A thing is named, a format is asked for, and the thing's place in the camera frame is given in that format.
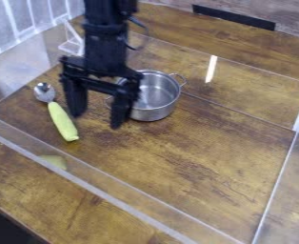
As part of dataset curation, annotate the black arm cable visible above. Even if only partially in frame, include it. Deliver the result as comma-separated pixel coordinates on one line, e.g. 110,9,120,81
123,15,150,51

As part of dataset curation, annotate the clear acrylic triangle bracket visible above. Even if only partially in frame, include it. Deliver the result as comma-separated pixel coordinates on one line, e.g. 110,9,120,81
59,21,86,56

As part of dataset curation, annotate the small steel pot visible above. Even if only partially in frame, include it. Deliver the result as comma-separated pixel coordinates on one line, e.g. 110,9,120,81
103,70,188,123

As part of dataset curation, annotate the clear acrylic enclosure wall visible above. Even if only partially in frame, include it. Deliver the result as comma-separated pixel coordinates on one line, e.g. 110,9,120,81
0,28,299,244

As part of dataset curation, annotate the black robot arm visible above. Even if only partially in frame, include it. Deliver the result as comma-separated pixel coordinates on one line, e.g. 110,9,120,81
60,0,144,129

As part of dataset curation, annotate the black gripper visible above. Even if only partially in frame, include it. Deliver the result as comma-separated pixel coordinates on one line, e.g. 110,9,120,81
59,22,146,131

